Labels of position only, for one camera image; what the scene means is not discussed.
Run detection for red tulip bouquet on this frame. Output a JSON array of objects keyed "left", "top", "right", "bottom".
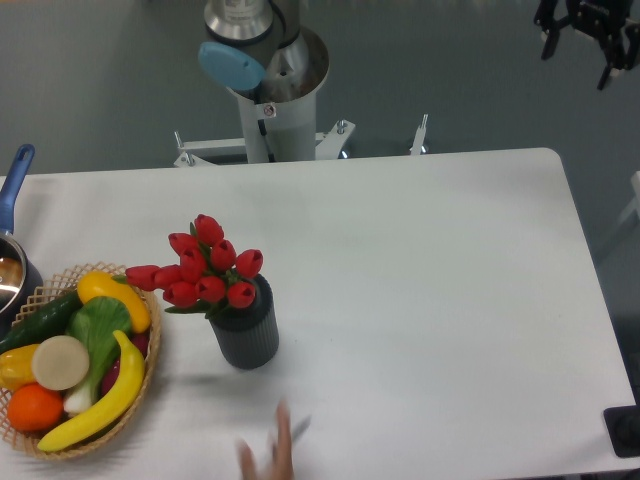
[{"left": 115, "top": 214, "right": 264, "bottom": 319}]

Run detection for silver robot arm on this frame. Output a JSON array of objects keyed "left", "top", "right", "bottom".
[{"left": 198, "top": 1, "right": 639, "bottom": 104}]

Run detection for dark grey ribbed vase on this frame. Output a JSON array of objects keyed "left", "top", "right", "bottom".
[{"left": 209, "top": 274, "right": 280, "bottom": 370}]

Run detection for dark green cucumber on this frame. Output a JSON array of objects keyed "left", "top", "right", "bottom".
[{"left": 1, "top": 290, "right": 83, "bottom": 353}]

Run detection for green bok choy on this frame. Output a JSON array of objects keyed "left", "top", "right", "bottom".
[{"left": 64, "top": 296, "right": 132, "bottom": 417}]

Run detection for blurred human hand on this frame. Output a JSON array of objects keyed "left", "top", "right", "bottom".
[{"left": 237, "top": 400, "right": 294, "bottom": 480}]

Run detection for dark red vegetable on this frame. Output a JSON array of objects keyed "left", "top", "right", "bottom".
[{"left": 100, "top": 333, "right": 149, "bottom": 397}]

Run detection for orange fruit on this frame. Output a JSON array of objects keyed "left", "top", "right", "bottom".
[{"left": 7, "top": 383, "right": 63, "bottom": 432}]

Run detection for black device at table edge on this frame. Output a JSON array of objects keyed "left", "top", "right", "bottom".
[{"left": 603, "top": 405, "right": 639, "bottom": 458}]

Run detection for woven wicker basket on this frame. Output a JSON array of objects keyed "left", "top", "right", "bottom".
[{"left": 1, "top": 261, "right": 161, "bottom": 461}]

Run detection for yellow bell pepper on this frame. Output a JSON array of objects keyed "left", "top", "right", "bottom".
[{"left": 1, "top": 344, "right": 39, "bottom": 391}]

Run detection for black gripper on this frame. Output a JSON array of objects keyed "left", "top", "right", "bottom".
[{"left": 533, "top": 0, "right": 639, "bottom": 90}]

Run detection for beige round disc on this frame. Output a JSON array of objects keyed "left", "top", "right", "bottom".
[{"left": 31, "top": 335, "right": 90, "bottom": 391}]

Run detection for white furniture part at right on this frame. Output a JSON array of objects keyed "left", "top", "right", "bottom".
[{"left": 598, "top": 171, "right": 639, "bottom": 256}]

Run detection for yellow banana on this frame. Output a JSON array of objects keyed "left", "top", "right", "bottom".
[{"left": 37, "top": 330, "right": 145, "bottom": 453}]

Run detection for blue handled saucepan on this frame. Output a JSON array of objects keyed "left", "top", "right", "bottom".
[{"left": 1, "top": 144, "right": 42, "bottom": 339}]

